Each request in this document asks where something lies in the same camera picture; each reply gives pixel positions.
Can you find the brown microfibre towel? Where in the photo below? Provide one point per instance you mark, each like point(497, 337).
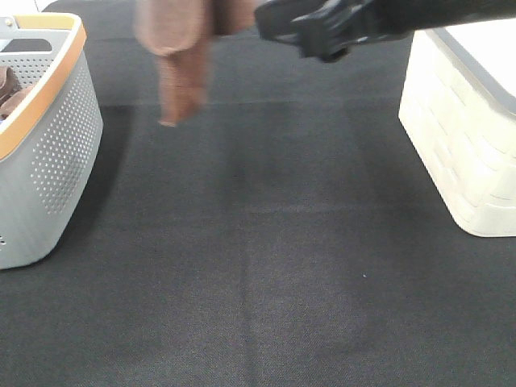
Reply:
point(179, 35)

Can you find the white plastic storage basket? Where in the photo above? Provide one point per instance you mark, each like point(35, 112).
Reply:
point(462, 133)

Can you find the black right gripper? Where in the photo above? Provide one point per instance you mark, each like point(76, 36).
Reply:
point(326, 30)

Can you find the grey perforated laundry basket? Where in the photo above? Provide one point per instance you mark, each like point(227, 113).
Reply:
point(50, 141)

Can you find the brown towel in basket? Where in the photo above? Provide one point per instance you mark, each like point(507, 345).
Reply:
point(12, 93)

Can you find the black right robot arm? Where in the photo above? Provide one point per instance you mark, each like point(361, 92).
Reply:
point(423, 14)

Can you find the black fabric table mat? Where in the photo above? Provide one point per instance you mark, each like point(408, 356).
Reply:
point(286, 235)

